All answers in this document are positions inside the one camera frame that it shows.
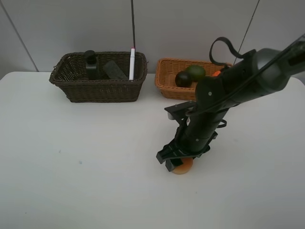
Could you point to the dark mangosteen fruit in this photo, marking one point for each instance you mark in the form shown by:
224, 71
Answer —
183, 79

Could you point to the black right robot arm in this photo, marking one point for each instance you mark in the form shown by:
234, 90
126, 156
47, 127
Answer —
258, 73

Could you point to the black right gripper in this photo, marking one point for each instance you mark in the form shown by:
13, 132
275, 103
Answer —
185, 147

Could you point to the white pink marker pen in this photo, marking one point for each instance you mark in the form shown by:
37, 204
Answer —
132, 64

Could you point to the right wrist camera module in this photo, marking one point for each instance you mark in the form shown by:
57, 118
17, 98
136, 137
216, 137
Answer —
178, 112

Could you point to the orange round bread bun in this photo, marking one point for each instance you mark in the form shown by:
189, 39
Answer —
185, 167

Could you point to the dark green pump bottle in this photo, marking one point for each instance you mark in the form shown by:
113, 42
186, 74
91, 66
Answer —
92, 68

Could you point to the orange mandarin fruit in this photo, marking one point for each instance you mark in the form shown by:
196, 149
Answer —
216, 73

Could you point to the dark brown wicker basket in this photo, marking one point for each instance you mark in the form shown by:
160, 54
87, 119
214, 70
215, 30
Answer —
71, 76

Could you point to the green lime fruit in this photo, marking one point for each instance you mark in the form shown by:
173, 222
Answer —
196, 72

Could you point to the black whiteboard eraser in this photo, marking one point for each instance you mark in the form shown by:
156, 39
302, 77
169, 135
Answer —
114, 72

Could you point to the orange wicker basket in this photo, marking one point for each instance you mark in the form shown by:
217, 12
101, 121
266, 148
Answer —
166, 71

